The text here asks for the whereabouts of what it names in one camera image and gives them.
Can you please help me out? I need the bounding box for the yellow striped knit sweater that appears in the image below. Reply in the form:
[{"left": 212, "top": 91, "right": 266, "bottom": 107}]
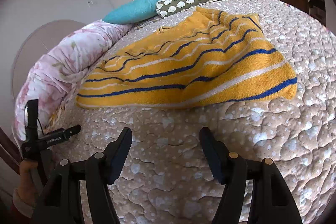
[{"left": 76, "top": 8, "right": 297, "bottom": 109}]

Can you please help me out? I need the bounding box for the left hand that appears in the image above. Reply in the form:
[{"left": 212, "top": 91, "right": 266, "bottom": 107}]
[{"left": 18, "top": 160, "right": 38, "bottom": 207}]

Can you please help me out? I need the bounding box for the colourful patterned blanket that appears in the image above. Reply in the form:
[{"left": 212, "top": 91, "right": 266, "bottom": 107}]
[{"left": 43, "top": 99, "right": 69, "bottom": 135}]

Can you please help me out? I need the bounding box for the pink floral duvet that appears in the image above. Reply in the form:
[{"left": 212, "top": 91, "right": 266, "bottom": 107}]
[{"left": 12, "top": 20, "right": 132, "bottom": 144}]

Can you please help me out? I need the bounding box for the turquoise pillow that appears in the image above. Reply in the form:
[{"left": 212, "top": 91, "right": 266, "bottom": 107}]
[{"left": 102, "top": 0, "right": 160, "bottom": 24}]

